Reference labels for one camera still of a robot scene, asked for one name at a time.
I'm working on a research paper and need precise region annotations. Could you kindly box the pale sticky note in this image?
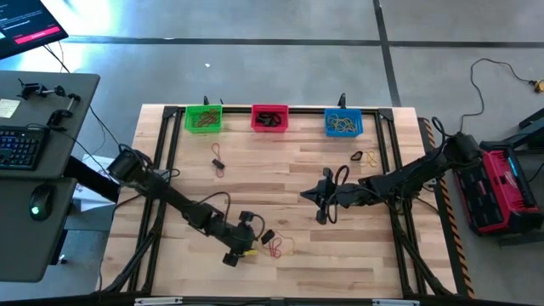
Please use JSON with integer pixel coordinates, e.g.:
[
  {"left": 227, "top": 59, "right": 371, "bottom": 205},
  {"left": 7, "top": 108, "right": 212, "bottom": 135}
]
[{"left": 0, "top": 98, "right": 21, "bottom": 119}]

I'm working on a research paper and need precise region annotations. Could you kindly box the dark grey desk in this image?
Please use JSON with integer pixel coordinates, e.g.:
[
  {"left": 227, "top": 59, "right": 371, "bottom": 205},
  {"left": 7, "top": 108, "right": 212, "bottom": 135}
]
[{"left": 0, "top": 70, "right": 101, "bottom": 284}]

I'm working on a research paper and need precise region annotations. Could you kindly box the black backlit keyboard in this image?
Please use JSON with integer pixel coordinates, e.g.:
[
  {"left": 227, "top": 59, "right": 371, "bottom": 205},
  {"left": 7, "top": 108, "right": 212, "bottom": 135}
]
[{"left": 0, "top": 125, "right": 50, "bottom": 172}]

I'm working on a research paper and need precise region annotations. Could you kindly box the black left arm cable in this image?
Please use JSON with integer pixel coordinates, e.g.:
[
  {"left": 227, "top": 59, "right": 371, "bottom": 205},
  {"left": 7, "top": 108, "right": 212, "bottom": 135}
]
[{"left": 167, "top": 167, "right": 267, "bottom": 241}]

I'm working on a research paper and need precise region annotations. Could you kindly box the dark metal stand base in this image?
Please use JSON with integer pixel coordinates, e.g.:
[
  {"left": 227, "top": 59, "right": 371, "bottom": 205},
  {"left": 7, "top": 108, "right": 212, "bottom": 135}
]
[{"left": 478, "top": 108, "right": 544, "bottom": 156}]

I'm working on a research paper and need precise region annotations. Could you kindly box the black desk leg bar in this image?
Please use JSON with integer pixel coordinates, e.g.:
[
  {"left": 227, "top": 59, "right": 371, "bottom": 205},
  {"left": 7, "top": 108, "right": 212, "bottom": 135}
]
[{"left": 63, "top": 155, "right": 122, "bottom": 204}]

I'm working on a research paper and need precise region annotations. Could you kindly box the blue plastic basket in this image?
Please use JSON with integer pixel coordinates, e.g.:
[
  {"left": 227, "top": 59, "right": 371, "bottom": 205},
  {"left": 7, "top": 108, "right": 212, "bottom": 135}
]
[{"left": 323, "top": 107, "right": 365, "bottom": 138}]

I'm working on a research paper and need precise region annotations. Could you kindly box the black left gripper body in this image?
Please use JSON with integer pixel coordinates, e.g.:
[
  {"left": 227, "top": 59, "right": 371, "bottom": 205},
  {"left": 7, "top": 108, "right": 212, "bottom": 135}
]
[{"left": 205, "top": 210, "right": 258, "bottom": 269}]

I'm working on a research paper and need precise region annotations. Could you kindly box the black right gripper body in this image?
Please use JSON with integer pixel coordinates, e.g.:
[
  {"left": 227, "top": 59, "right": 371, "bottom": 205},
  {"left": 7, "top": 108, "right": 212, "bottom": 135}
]
[{"left": 314, "top": 167, "right": 369, "bottom": 226}]

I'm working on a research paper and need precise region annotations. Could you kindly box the thin monitor cable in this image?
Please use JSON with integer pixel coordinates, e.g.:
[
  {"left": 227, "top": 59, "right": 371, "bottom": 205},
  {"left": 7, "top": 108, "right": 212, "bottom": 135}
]
[{"left": 42, "top": 42, "right": 122, "bottom": 148}]

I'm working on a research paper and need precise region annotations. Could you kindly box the black computer mouse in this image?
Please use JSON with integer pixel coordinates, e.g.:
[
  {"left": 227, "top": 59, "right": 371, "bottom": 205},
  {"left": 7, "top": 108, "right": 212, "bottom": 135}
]
[{"left": 27, "top": 183, "right": 55, "bottom": 223}]

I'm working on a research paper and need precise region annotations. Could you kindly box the red plastic basket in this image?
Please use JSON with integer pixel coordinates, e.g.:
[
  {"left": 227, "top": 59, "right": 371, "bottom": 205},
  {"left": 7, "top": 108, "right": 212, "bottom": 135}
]
[{"left": 250, "top": 104, "right": 290, "bottom": 133}]

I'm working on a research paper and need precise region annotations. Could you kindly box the yellow black hazard strip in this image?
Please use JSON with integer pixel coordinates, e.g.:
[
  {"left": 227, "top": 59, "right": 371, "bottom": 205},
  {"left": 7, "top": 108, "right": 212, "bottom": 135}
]
[{"left": 418, "top": 116, "right": 477, "bottom": 299}]

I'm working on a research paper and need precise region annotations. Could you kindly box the black floor cable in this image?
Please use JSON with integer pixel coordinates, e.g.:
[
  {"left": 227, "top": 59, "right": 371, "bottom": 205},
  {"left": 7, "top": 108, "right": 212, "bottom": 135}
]
[{"left": 460, "top": 57, "right": 537, "bottom": 137}]

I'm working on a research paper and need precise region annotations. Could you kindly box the black desk clamp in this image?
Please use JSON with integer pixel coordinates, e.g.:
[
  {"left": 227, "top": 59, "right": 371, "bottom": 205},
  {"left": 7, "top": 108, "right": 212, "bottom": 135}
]
[
  {"left": 46, "top": 92, "right": 82, "bottom": 128},
  {"left": 17, "top": 77, "right": 67, "bottom": 101}
]

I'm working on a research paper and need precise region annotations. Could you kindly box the red black tool case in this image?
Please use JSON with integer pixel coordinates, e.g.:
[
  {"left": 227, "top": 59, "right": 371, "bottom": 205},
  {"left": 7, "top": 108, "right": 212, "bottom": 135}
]
[{"left": 452, "top": 139, "right": 544, "bottom": 237}]

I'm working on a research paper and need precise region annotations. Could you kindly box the black aluminium table frame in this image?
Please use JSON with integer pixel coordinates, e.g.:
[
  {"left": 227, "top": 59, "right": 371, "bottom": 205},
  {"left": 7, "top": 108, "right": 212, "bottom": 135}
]
[{"left": 99, "top": 104, "right": 456, "bottom": 298}]

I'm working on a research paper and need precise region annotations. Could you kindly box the dark right arm cable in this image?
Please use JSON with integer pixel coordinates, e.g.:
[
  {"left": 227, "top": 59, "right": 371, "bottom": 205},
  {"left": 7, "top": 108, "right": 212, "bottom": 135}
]
[{"left": 326, "top": 164, "right": 351, "bottom": 225}]

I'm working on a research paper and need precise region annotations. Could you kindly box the red rubber band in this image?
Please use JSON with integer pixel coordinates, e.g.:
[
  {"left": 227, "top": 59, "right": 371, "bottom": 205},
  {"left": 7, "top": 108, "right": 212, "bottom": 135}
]
[
  {"left": 263, "top": 236, "right": 284, "bottom": 259},
  {"left": 211, "top": 143, "right": 226, "bottom": 179},
  {"left": 195, "top": 108, "right": 222, "bottom": 129}
]

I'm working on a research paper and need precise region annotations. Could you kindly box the silver metal bracket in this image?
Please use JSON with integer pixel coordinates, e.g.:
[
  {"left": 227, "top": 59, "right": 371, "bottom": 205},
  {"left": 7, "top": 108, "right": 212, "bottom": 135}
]
[
  {"left": 372, "top": 298, "right": 420, "bottom": 306},
  {"left": 134, "top": 297, "right": 184, "bottom": 306}
]

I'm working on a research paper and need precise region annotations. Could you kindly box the white paper sheet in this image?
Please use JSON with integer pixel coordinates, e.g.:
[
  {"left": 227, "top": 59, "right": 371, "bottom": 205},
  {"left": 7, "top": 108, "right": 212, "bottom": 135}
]
[{"left": 71, "top": 152, "right": 124, "bottom": 213}]

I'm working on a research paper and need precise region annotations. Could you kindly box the monitor with red button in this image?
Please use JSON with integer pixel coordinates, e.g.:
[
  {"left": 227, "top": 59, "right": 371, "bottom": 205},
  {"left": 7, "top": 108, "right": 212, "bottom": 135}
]
[{"left": 0, "top": 0, "right": 70, "bottom": 60}]

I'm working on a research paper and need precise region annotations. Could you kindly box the green plastic basket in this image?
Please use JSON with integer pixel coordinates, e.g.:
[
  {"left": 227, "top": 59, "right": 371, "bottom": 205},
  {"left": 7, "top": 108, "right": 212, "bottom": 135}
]
[{"left": 184, "top": 104, "right": 224, "bottom": 134}]

